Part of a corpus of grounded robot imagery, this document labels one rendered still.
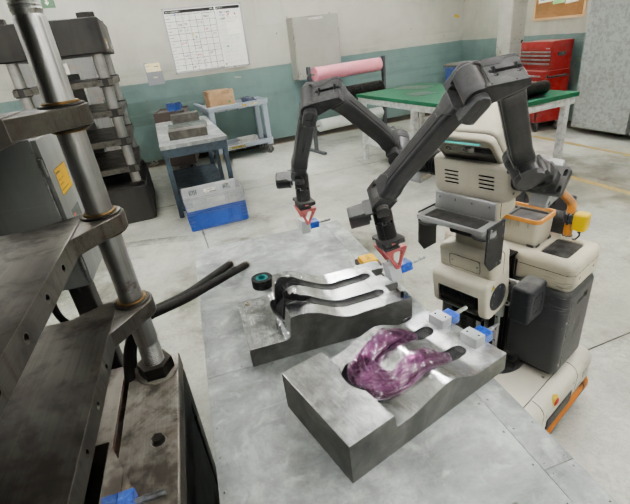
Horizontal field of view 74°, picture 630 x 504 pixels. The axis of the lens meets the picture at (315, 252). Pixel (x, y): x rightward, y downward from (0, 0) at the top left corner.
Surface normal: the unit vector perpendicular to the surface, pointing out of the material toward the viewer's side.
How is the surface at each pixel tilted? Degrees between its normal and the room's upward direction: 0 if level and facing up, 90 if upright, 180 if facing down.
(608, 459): 0
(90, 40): 90
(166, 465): 0
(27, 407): 0
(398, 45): 90
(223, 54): 90
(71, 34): 90
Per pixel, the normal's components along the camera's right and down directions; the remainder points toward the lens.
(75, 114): 0.87, 0.14
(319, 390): -0.11, -0.89
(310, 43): 0.37, 0.38
